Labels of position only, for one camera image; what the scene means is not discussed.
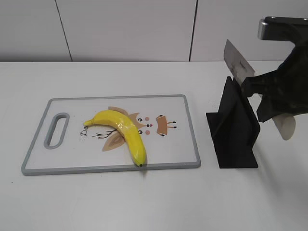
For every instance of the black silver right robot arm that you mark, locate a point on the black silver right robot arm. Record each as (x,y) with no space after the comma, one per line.
(294,30)

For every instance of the yellow plastic banana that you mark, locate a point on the yellow plastic banana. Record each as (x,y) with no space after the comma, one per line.
(124,125)

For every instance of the black knife stand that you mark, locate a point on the black knife stand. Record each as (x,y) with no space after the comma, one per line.
(234,128)

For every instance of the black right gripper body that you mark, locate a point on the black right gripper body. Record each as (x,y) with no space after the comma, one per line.
(292,81)

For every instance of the white grey-rimmed cutting board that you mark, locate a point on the white grey-rimmed cutting board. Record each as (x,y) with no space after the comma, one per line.
(63,145)

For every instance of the white-handled cleaver knife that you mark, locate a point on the white-handled cleaver knife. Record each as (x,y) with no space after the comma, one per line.
(240,69)

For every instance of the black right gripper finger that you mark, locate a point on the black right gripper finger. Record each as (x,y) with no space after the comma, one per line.
(270,107)
(265,84)

